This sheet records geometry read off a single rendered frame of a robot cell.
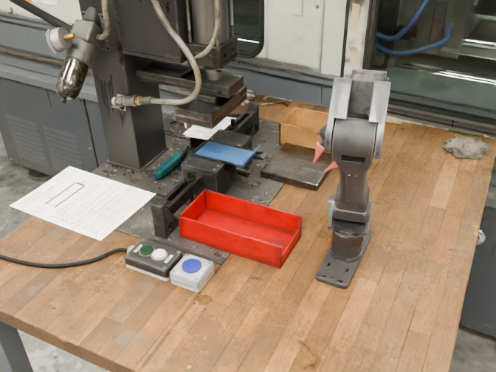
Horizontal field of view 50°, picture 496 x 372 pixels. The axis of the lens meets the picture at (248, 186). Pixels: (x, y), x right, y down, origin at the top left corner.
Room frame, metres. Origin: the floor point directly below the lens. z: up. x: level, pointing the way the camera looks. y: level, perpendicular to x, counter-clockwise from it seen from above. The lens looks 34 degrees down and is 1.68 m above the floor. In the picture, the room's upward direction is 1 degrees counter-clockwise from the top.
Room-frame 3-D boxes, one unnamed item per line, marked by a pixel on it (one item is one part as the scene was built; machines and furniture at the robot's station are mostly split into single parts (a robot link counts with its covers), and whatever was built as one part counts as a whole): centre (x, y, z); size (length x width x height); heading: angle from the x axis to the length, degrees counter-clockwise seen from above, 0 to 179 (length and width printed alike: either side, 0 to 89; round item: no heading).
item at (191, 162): (1.19, 0.08, 0.98); 0.20 x 0.10 x 0.01; 153
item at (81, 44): (1.21, 0.38, 1.25); 0.19 x 0.07 x 0.19; 153
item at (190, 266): (0.81, 0.12, 0.93); 0.04 x 0.04 x 0.02
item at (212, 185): (1.19, 0.08, 0.94); 0.20 x 0.10 x 0.07; 153
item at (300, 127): (1.36, -0.23, 0.93); 0.25 x 0.13 x 0.08; 63
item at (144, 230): (1.25, 0.14, 0.88); 0.65 x 0.50 x 0.03; 153
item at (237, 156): (1.17, 0.05, 1.00); 0.15 x 0.07 x 0.03; 63
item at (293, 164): (1.23, -0.14, 0.91); 0.17 x 0.16 x 0.02; 153
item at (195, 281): (0.81, 0.12, 0.90); 0.07 x 0.07 x 0.06; 63
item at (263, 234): (0.94, 0.02, 0.93); 0.25 x 0.12 x 0.06; 63
